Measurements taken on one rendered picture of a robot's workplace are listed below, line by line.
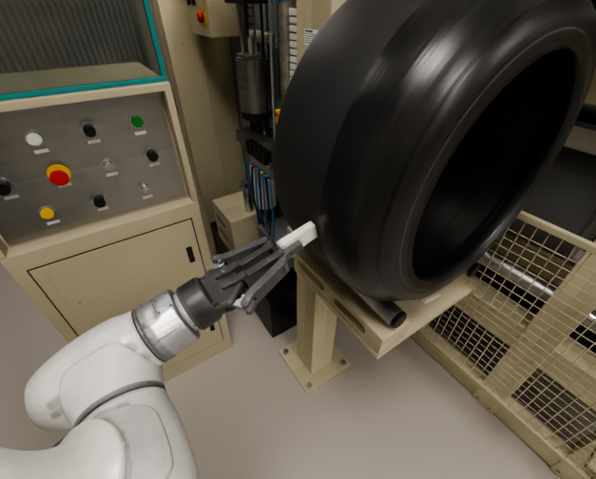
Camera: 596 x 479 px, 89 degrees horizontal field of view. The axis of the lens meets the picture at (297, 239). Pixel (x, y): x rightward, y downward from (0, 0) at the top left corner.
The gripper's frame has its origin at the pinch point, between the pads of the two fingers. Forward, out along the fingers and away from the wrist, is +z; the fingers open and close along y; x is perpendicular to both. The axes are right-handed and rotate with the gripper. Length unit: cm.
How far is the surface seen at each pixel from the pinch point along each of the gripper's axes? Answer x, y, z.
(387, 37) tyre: -23.7, -1.2, 19.1
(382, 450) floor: 118, -16, 2
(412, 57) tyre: -22.5, -6.5, 17.7
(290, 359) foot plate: 114, 38, -8
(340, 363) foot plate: 118, 22, 11
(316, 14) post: -21.8, 30.1, 30.9
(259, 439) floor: 108, 15, -37
